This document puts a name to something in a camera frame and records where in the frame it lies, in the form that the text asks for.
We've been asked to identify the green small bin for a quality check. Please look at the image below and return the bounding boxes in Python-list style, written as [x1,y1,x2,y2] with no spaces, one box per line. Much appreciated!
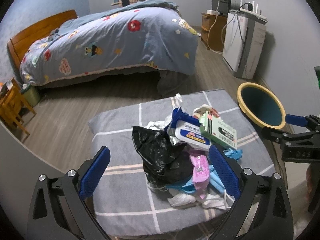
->
[20,84,41,107]

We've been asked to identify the blue face mask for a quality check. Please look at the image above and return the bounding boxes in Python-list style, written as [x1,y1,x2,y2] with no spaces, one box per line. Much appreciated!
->
[165,165,225,194]

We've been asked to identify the green white medicine box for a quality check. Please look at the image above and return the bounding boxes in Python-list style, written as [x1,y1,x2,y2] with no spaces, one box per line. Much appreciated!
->
[199,111,237,150]

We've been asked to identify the red snack wrapper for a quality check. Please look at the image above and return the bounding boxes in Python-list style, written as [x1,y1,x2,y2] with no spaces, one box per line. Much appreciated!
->
[192,104,221,119]

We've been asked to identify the pink wrapper packet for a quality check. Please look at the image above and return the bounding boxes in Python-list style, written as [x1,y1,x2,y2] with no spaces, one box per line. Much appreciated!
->
[189,148,210,199]

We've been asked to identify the small wooden chair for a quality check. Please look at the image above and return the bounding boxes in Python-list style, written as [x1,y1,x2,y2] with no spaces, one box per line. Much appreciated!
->
[1,77,36,137]

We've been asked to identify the white cable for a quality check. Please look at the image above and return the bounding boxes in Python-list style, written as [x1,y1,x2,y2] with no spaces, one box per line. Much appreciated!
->
[206,0,241,55]

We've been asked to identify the yellow and teal trash bin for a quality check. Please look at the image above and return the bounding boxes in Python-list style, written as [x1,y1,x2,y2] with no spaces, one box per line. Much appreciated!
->
[236,82,286,129]

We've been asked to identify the white air purifier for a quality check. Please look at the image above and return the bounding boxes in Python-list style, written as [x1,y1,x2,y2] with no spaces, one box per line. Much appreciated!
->
[222,9,267,80]

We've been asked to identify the blue disposable glove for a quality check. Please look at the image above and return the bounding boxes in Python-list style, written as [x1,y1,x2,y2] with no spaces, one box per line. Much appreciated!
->
[223,148,242,161]

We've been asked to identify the blue patterned duvet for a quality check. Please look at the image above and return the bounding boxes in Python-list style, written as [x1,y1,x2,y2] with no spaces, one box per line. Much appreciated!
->
[19,0,198,86]

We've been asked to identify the grey plaid cushion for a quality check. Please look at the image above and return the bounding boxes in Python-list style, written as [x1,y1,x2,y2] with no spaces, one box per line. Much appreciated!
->
[88,89,275,239]

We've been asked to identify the wooden side cabinet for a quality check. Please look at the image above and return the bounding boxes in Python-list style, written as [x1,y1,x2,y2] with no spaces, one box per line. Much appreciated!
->
[201,12,227,53]

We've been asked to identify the white tissue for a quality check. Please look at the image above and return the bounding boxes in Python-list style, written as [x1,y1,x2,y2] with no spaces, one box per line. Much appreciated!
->
[168,189,235,210]

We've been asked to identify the white wifi router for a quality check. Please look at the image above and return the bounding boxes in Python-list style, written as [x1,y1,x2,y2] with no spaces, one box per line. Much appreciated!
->
[239,0,267,22]

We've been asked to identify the black plastic bag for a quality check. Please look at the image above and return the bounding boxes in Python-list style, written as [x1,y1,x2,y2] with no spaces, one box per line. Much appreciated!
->
[132,126,193,185]

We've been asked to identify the wooden bed headboard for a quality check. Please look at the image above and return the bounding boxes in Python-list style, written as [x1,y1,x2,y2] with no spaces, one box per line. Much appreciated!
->
[7,10,78,70]

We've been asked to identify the blue wet wipes pack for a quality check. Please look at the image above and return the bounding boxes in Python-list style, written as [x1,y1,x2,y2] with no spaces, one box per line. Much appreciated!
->
[164,107,212,151]

